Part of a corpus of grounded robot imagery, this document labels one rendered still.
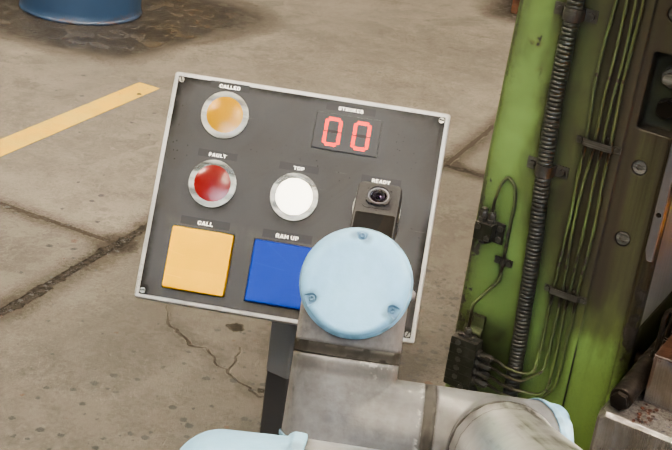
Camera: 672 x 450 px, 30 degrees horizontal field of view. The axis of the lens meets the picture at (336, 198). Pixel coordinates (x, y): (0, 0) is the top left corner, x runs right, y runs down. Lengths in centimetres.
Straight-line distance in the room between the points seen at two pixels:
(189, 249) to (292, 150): 17
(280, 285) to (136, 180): 279
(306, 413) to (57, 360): 223
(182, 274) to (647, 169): 60
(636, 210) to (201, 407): 165
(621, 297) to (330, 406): 74
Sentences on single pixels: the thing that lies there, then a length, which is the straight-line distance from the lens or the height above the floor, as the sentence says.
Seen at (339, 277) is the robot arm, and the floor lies 123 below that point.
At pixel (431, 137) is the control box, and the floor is 117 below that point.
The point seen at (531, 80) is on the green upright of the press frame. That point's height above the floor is 122.
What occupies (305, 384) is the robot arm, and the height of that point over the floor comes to 114.
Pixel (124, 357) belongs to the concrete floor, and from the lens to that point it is 325.
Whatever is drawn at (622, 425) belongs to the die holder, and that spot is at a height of 91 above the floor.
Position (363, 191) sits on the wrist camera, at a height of 120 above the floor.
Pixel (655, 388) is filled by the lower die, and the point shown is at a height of 94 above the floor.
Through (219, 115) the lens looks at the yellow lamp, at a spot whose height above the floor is 116.
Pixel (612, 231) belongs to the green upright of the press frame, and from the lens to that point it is 167.
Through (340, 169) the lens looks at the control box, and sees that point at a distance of 151.
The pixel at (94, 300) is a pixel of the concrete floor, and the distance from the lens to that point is 350.
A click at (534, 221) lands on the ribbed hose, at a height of 104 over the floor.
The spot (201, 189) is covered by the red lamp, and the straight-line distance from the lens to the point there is 152.
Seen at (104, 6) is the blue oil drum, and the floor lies 9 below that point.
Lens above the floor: 169
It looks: 23 degrees down
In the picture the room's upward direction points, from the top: 8 degrees clockwise
